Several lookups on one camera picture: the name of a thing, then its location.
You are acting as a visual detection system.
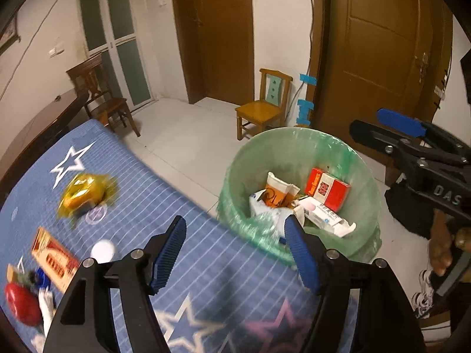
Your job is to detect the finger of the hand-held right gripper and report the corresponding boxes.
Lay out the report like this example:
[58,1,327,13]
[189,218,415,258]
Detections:
[377,108,471,162]
[349,119,468,166]

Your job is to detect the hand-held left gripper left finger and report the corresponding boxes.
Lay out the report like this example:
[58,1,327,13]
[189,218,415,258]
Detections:
[42,215,188,353]

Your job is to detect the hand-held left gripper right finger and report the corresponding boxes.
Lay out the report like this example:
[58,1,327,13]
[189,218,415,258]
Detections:
[284,215,427,353]

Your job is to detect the white medicine box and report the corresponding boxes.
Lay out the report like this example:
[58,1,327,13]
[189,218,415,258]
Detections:
[292,196,357,238]

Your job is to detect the white plastic wrapper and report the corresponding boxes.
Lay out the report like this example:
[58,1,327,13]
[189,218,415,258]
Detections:
[248,189,295,239]

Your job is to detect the orange and white carton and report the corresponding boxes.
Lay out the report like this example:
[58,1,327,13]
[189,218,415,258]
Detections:
[263,171,300,208]

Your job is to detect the red paper box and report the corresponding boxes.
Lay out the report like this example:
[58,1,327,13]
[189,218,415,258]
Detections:
[304,167,351,212]

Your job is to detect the green-lined waste bin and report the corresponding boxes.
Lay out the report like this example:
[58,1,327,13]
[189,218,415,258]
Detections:
[217,127,383,269]

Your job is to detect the person's right hand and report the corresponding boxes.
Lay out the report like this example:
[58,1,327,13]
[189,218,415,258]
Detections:
[429,211,471,276]

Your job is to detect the blue star-print tablecloth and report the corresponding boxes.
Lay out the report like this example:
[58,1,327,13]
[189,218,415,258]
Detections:
[0,119,359,353]

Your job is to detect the keys in door lock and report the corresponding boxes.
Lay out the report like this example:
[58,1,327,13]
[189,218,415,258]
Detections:
[414,53,431,81]

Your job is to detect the brown panelled entrance door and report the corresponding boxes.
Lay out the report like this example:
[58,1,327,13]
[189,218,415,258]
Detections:
[309,0,455,144]

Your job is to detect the white ball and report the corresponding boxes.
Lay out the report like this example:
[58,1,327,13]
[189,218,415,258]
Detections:
[91,240,116,263]

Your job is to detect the blue tape patch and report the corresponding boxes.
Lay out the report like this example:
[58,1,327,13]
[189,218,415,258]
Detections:
[293,99,314,127]

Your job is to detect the yellow plastic bag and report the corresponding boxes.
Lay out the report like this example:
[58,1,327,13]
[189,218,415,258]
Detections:
[57,172,118,221]

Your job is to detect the person's printed dark clothing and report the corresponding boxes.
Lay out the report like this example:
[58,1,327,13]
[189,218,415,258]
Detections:
[410,268,453,320]

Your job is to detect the small yellow wooden chair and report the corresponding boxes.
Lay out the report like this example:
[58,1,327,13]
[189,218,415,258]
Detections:
[235,68,294,141]

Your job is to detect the long red and tan box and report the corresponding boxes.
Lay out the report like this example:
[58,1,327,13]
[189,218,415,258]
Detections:
[30,227,82,291]

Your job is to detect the green crumpled wrapper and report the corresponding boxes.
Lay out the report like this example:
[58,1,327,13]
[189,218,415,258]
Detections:
[16,271,37,287]

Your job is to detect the dark wooden chair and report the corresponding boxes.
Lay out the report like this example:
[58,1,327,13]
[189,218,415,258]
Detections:
[66,53,141,138]

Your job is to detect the red apple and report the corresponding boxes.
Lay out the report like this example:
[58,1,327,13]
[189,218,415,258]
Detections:
[4,282,42,326]

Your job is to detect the brown wooden door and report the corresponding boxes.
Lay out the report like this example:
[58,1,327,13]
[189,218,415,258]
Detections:
[169,0,256,105]

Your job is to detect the dark wooden table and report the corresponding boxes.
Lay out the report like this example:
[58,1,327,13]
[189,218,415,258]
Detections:
[0,89,91,192]

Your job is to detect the white glass door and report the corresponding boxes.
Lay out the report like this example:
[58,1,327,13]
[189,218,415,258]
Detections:
[75,0,155,109]

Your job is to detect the dark wall cable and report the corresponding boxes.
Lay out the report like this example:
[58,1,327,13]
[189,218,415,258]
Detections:
[308,0,318,78]

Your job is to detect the wall rope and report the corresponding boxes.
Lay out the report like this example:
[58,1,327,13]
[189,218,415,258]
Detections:
[0,0,79,96]

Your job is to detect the framed wall picture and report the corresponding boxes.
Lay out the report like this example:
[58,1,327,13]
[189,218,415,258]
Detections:
[0,11,19,50]

